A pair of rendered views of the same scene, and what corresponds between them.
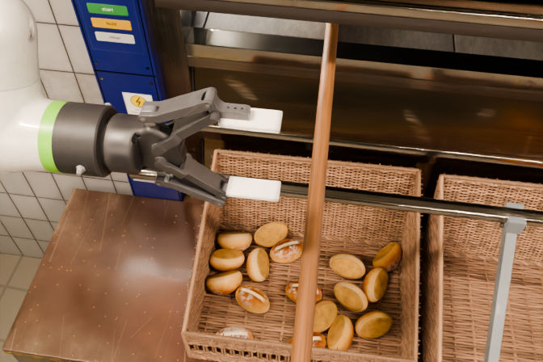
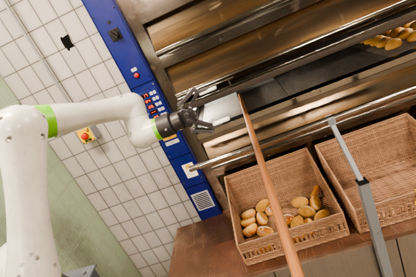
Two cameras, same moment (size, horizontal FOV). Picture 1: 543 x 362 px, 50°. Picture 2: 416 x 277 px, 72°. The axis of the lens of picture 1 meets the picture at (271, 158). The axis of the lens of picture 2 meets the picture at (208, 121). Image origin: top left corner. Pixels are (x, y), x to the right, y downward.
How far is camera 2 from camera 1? 0.65 m
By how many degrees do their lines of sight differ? 31
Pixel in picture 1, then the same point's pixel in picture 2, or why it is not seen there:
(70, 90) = (163, 177)
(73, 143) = (161, 122)
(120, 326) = (212, 267)
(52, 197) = (169, 241)
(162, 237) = (218, 229)
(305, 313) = (262, 165)
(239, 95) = (223, 148)
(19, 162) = (148, 136)
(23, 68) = (142, 109)
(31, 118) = (148, 122)
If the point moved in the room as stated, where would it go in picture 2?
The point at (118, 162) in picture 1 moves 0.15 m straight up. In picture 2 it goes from (176, 122) to (158, 88)
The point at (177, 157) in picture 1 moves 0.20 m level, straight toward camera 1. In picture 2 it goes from (193, 117) to (210, 128)
